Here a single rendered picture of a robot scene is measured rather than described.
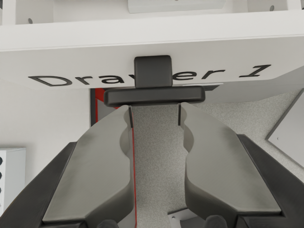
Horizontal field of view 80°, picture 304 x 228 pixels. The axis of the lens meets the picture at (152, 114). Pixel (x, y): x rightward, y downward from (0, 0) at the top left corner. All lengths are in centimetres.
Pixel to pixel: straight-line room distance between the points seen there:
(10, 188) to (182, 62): 28
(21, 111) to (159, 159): 82
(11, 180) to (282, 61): 35
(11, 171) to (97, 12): 24
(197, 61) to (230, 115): 98
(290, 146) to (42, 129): 116
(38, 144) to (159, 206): 88
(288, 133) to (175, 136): 61
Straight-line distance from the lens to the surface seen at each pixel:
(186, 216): 114
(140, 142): 104
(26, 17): 22
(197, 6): 24
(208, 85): 57
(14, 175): 33
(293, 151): 126
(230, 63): 18
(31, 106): 34
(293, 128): 125
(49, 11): 26
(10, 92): 36
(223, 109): 112
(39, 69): 18
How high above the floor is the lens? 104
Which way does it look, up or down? 85 degrees down
